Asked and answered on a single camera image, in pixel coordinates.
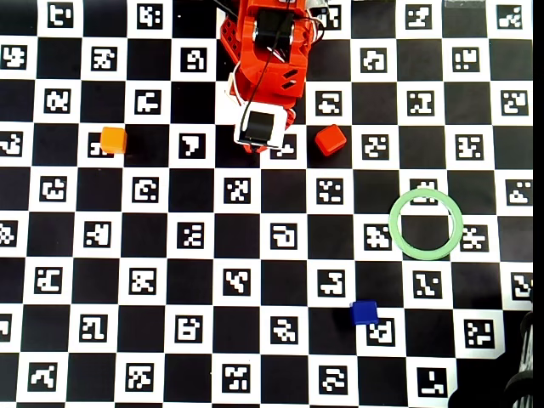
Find red cube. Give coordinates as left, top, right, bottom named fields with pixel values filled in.
left=314, top=123, right=348, bottom=157

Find green flat ring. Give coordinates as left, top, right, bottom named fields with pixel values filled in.
left=388, top=188, right=464, bottom=261

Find red gripper black motor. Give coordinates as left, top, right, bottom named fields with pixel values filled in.
left=232, top=54, right=309, bottom=131

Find blue cube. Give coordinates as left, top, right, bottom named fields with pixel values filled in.
left=349, top=299, right=380, bottom=326

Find white arm motor wires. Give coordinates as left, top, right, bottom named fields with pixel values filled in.
left=304, top=6, right=329, bottom=44

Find black camera stand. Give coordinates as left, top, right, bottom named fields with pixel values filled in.
left=503, top=285, right=544, bottom=408

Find black white marker checkerboard mat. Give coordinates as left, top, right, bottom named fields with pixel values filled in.
left=0, top=0, right=535, bottom=408

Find thin black camera cable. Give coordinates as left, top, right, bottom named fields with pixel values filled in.
left=238, top=0, right=298, bottom=148

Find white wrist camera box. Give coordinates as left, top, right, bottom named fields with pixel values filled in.
left=232, top=106, right=286, bottom=155

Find orange cube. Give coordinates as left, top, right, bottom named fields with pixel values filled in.
left=99, top=126, right=128, bottom=155

